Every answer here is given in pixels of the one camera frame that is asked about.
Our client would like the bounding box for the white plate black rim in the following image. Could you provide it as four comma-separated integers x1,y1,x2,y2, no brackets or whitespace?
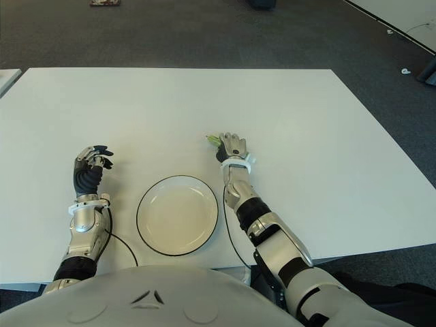
136,174,219,255

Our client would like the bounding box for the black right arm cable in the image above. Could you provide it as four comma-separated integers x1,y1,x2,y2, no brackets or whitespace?
223,185,253,273

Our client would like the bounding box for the grey blue chair base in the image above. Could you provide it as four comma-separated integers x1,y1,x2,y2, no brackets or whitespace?
416,56,436,84

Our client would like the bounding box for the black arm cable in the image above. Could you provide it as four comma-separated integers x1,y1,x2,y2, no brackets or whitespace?
102,206,139,266
223,185,253,273

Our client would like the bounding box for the dark equipment case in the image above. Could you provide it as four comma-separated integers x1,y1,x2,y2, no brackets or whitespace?
245,0,277,10

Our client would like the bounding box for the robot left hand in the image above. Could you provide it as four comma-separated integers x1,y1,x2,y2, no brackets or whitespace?
73,145,115,198

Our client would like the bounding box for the black cloth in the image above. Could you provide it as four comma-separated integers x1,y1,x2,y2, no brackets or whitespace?
316,268,436,327

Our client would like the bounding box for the white side table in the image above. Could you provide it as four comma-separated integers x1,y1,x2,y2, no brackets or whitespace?
0,69,21,98

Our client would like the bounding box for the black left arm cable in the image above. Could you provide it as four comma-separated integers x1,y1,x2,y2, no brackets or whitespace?
102,206,139,266

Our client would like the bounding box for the grey robot torso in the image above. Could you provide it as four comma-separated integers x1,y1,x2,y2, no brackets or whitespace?
0,265,307,327

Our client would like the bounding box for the thin pale wire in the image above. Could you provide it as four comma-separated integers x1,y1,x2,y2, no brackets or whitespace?
405,22,431,33

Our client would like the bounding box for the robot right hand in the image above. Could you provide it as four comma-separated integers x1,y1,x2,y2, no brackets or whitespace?
215,132,248,164

